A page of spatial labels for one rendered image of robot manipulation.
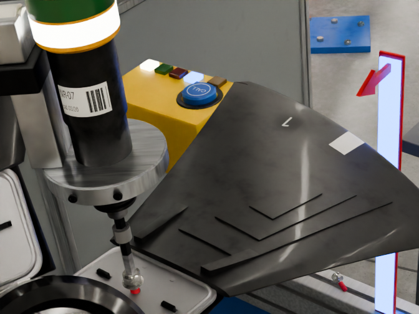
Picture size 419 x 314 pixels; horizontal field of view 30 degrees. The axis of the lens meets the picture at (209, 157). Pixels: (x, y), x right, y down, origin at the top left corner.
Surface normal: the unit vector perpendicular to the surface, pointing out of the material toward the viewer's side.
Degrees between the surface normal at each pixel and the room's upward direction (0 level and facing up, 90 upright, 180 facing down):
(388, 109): 90
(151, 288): 7
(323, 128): 18
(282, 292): 90
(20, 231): 48
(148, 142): 0
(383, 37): 0
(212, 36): 90
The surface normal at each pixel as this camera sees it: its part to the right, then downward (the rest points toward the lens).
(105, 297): 0.45, -0.09
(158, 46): 0.79, 0.28
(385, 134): -0.61, 0.50
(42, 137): -0.05, 0.57
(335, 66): -0.11, -0.82
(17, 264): -0.28, -0.13
